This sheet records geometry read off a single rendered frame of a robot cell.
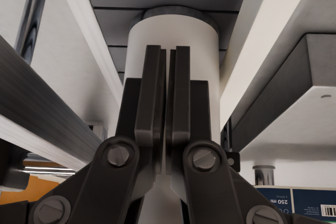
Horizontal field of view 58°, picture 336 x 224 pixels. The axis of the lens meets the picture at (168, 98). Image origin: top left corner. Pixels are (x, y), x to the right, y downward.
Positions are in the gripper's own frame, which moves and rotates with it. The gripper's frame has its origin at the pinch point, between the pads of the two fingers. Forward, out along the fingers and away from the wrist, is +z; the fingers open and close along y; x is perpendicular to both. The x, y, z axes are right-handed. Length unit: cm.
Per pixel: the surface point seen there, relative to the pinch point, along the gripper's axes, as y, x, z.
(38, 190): -99, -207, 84
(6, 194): -100, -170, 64
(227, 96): 3.2, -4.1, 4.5
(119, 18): -2.9, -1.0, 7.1
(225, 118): 3.8, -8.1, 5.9
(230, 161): 8.4, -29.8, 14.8
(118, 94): -4.9, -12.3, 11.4
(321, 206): 29, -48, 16
